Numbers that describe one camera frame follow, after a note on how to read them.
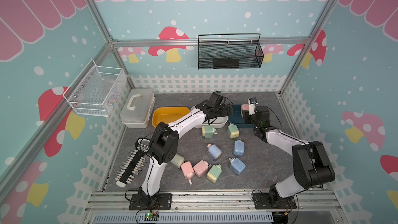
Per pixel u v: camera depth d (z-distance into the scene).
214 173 0.77
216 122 0.81
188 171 0.77
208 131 0.92
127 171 0.83
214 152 0.83
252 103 0.79
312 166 0.45
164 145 0.53
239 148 0.85
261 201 0.74
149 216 0.73
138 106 0.99
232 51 0.95
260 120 0.71
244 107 0.92
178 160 0.79
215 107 0.73
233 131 0.91
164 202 0.75
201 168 0.78
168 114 1.09
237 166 0.79
